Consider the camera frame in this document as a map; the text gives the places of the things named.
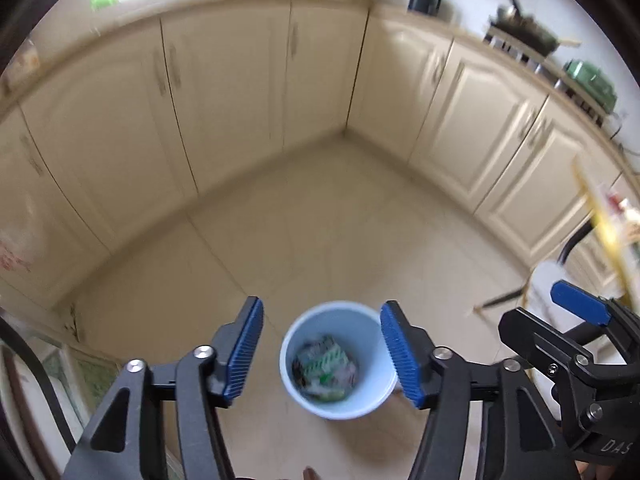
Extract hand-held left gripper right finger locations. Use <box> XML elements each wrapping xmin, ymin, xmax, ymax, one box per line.
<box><xmin>379</xmin><ymin>300</ymin><xmax>573</xmax><ymax>480</ymax></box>

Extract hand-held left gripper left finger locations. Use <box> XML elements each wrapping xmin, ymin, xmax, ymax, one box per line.
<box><xmin>60</xmin><ymin>296</ymin><xmax>265</xmax><ymax>480</ymax></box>

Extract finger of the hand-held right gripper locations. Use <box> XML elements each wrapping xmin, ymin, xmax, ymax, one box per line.
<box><xmin>551</xmin><ymin>281</ymin><xmax>640</xmax><ymax>386</ymax></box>
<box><xmin>498</xmin><ymin>306</ymin><xmax>640</xmax><ymax>436</ymax></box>

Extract yellow edged packet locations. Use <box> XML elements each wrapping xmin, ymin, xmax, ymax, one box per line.
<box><xmin>572</xmin><ymin>155</ymin><xmax>640</xmax><ymax>301</ymax></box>

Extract light blue plastic bucket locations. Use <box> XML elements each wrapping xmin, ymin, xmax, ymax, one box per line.
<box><xmin>279</xmin><ymin>301</ymin><xmax>400</xmax><ymax>421</ymax></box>

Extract white stool with black legs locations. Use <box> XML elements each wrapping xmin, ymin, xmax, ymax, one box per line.
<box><xmin>467</xmin><ymin>220</ymin><xmax>601</xmax><ymax>376</ymax></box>

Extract green striped packet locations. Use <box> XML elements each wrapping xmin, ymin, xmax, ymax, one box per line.
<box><xmin>292</xmin><ymin>335</ymin><xmax>358</xmax><ymax>401</ymax></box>

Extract sliding glass door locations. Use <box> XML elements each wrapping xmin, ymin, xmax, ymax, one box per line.
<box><xmin>0</xmin><ymin>310</ymin><xmax>181</xmax><ymax>480</ymax></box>

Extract green pot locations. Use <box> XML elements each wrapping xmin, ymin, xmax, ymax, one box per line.
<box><xmin>562</xmin><ymin>59</ymin><xmax>618</xmax><ymax>111</ymax></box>

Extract gas stove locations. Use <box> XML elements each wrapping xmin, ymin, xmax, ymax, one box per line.
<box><xmin>482</xmin><ymin>25</ymin><xmax>608</xmax><ymax>126</ymax></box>

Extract clear bag red print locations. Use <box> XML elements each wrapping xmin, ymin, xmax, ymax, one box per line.
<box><xmin>0</xmin><ymin>200</ymin><xmax>36</xmax><ymax>281</ymax></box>

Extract cream kitchen cabinets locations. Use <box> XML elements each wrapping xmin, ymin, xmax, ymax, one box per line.
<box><xmin>0</xmin><ymin>0</ymin><xmax>640</xmax><ymax>311</ymax></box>

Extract dark metal wok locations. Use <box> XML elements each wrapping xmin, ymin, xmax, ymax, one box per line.
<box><xmin>487</xmin><ymin>0</ymin><xmax>583</xmax><ymax>56</ymax></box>

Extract black power cord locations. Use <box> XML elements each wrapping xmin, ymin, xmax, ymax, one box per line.
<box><xmin>607</xmin><ymin>110</ymin><xmax>631</xmax><ymax>141</ymax></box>

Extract thick black cable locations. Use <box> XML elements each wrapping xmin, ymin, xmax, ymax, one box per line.
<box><xmin>0</xmin><ymin>320</ymin><xmax>76</xmax><ymax>451</ymax></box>

